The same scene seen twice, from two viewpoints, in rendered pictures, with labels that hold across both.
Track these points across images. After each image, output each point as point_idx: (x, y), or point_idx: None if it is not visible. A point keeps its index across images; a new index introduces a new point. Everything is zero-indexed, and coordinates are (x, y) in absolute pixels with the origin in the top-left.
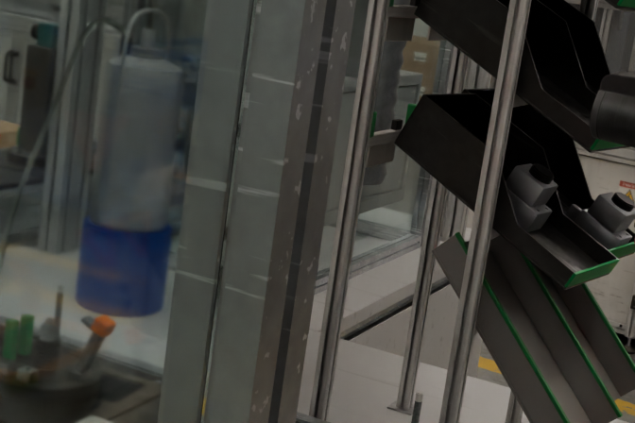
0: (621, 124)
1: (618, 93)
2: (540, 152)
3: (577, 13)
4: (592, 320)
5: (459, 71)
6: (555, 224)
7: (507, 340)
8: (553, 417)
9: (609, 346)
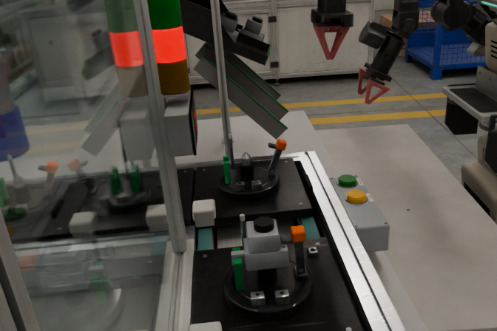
0: None
1: None
2: (220, 7)
3: None
4: (251, 77)
5: None
6: (237, 38)
7: (243, 97)
8: (273, 122)
9: (261, 86)
